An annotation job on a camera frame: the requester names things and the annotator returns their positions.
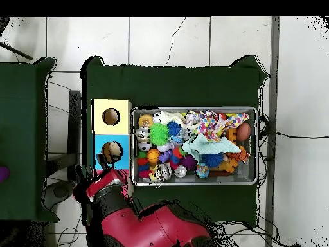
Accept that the toy burger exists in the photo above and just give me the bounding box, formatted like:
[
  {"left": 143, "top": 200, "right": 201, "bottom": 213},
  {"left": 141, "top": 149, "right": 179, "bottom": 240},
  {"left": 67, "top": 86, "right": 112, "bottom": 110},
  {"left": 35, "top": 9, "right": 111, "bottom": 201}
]
[{"left": 138, "top": 114, "right": 155, "bottom": 129}]

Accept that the brown toy football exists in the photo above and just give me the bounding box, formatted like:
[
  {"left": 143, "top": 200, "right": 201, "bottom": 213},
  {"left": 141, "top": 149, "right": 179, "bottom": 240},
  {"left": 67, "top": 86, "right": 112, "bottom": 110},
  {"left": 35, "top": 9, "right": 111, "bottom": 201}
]
[{"left": 236, "top": 122, "right": 253, "bottom": 143}]

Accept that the black upright panel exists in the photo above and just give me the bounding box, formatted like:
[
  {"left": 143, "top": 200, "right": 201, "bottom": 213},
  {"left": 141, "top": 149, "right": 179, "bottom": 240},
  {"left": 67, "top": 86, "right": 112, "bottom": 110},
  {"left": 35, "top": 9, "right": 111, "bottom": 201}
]
[{"left": 67, "top": 89, "right": 83, "bottom": 182}]

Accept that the shallow wire mesh bin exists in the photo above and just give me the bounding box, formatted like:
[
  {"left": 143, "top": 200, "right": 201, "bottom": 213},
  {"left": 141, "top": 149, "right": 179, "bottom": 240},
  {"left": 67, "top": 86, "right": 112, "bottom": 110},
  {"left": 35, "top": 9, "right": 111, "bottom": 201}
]
[{"left": 130, "top": 105, "right": 259, "bottom": 186}]

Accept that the purple object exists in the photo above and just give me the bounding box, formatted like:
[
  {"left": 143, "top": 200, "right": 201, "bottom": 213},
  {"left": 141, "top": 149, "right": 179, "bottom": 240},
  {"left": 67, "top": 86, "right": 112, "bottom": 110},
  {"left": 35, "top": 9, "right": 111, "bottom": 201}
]
[{"left": 0, "top": 165, "right": 11, "bottom": 183}]

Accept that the grey round floor base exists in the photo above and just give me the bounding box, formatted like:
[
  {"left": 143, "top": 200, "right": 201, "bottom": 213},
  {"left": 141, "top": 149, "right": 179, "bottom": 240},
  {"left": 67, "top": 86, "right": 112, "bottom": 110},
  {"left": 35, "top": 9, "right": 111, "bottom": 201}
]
[{"left": 51, "top": 181, "right": 75, "bottom": 203}]

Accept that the cream knitted cloth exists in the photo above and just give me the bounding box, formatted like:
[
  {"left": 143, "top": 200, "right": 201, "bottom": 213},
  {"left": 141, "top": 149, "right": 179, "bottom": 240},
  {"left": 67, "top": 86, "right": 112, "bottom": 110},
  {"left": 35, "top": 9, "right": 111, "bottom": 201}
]
[{"left": 152, "top": 110, "right": 186, "bottom": 126}]

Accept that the blue spiky rubber ball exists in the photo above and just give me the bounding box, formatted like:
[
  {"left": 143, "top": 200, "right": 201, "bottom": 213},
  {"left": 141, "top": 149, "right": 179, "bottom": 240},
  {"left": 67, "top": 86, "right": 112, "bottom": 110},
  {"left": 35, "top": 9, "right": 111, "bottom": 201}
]
[{"left": 166, "top": 120, "right": 183, "bottom": 137}]

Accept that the smooth silver can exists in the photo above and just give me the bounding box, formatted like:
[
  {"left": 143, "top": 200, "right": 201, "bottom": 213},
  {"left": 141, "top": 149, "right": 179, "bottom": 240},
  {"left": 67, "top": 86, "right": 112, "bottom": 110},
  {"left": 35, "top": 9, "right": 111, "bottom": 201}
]
[{"left": 135, "top": 126, "right": 152, "bottom": 142}]

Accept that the dark green side table cloth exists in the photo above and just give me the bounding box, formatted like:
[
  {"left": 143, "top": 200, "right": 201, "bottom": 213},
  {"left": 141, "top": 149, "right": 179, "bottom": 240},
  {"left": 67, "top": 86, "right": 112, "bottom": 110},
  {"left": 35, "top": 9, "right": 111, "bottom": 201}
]
[{"left": 0, "top": 56, "right": 58, "bottom": 223}]

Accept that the wooden box with three holes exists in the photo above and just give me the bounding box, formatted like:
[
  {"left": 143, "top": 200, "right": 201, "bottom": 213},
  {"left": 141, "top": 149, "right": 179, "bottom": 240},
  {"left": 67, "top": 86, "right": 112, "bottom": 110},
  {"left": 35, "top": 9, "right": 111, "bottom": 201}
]
[{"left": 91, "top": 98, "right": 134, "bottom": 199}]

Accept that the green spiky rubber ball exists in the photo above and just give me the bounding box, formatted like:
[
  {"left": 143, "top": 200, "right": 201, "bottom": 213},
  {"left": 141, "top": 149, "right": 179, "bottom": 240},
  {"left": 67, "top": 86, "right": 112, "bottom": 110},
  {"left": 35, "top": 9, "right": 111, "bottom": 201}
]
[{"left": 148, "top": 123, "right": 171, "bottom": 147}]

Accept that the polka dot colourful cloth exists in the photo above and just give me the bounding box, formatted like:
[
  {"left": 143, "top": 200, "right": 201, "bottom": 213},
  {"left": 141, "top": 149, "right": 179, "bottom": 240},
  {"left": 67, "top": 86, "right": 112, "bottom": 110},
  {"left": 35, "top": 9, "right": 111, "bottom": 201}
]
[{"left": 184, "top": 109, "right": 250, "bottom": 142}]

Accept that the clear crumpled plastic bottle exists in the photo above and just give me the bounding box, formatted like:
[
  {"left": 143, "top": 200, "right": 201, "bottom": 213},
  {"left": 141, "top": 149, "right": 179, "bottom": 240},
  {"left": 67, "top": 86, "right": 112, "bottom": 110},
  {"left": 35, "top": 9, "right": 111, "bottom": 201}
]
[{"left": 179, "top": 125, "right": 194, "bottom": 140}]

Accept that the crushed silver can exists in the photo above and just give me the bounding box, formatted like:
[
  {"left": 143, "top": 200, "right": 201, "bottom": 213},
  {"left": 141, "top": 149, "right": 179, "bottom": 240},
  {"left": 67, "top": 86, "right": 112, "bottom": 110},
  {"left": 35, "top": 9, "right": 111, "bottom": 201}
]
[{"left": 154, "top": 162, "right": 173, "bottom": 182}]

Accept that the mint green fuzzy cloth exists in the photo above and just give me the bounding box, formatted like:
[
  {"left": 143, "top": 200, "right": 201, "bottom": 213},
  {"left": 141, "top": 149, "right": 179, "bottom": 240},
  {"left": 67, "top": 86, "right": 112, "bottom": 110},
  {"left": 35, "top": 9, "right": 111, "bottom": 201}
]
[{"left": 182, "top": 133, "right": 242, "bottom": 163}]

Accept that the beige ball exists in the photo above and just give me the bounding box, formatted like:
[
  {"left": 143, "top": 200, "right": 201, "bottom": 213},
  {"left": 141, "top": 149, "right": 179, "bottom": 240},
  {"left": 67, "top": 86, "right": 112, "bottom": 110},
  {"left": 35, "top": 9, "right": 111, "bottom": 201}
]
[{"left": 107, "top": 143, "right": 123, "bottom": 160}]

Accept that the small orange basketball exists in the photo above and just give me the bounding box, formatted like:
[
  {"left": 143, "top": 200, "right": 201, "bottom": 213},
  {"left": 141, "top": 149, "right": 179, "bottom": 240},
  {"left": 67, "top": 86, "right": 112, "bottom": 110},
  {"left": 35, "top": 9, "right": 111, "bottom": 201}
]
[{"left": 147, "top": 149, "right": 161, "bottom": 163}]

